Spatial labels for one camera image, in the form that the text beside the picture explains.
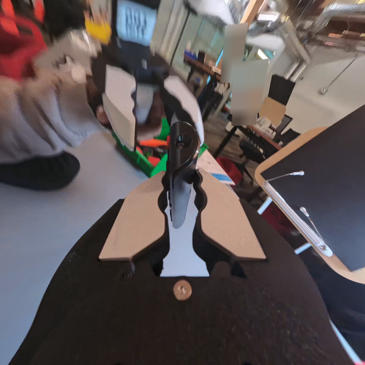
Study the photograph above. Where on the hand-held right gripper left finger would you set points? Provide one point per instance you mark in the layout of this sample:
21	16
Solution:
134	225

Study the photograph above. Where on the red plastic crate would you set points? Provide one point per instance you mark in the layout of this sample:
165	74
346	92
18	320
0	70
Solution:
231	169

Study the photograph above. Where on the silver metal duct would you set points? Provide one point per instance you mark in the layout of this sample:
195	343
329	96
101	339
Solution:
313	28

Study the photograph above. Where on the wooden office desk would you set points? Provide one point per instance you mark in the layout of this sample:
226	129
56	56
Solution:
199	65
265	137

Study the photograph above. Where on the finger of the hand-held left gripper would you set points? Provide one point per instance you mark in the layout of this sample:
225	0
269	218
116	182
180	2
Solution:
185	99
119	105

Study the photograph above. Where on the yellow plastic bin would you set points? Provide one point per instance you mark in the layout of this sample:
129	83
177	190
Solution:
98	31

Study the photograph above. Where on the black rectangular object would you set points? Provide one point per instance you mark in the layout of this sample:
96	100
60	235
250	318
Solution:
282	88

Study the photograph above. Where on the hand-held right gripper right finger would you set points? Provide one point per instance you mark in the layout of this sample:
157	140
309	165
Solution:
228	225

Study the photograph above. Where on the green plastic bin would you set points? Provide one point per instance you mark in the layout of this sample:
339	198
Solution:
142	162

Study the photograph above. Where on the orange marker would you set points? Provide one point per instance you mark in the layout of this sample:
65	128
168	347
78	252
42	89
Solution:
154	142

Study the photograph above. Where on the printed instruction sheet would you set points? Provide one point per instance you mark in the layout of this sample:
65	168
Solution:
216	171

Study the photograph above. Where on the black remote control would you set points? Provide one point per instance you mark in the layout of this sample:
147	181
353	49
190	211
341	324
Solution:
179	171

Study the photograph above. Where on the person's left forearm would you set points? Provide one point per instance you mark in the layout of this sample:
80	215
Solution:
42	114

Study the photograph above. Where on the black board with wooden edge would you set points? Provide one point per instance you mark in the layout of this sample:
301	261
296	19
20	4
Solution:
328	185

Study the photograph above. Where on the brown cardboard piece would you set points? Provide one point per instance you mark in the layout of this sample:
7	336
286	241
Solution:
272	111

